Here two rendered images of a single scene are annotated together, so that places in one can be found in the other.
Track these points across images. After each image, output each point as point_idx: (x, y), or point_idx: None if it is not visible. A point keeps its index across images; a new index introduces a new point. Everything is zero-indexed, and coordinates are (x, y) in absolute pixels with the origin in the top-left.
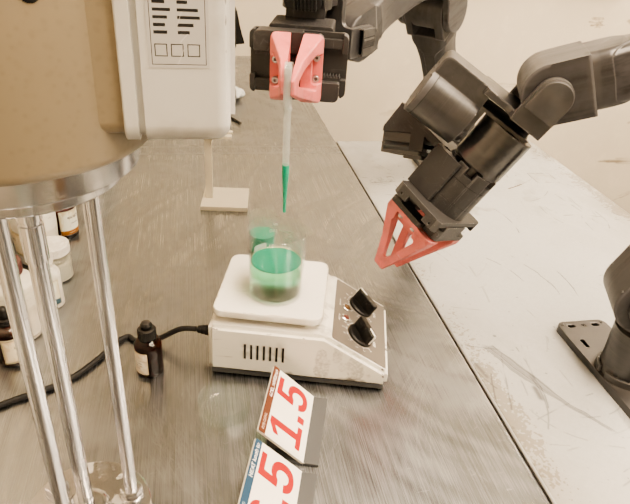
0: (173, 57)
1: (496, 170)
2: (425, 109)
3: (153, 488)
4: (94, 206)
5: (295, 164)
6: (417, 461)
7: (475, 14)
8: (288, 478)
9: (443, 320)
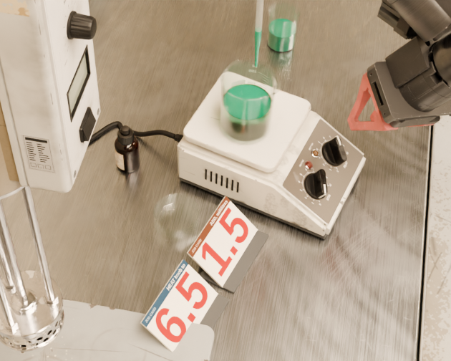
0: (39, 167)
1: None
2: (399, 8)
3: (101, 271)
4: None
5: None
6: (320, 314)
7: None
8: (202, 296)
9: (429, 180)
